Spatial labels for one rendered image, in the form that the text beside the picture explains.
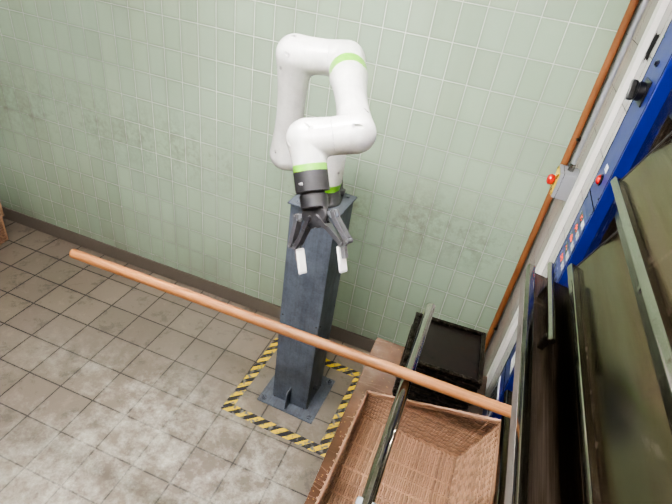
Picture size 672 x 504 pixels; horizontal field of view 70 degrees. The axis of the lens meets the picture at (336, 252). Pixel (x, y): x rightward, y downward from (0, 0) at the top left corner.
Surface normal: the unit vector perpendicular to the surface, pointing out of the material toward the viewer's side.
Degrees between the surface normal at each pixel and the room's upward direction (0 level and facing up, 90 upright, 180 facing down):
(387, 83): 90
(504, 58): 90
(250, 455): 0
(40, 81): 90
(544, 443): 10
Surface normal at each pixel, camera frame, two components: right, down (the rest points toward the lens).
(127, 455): 0.14, -0.82
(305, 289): -0.39, 0.48
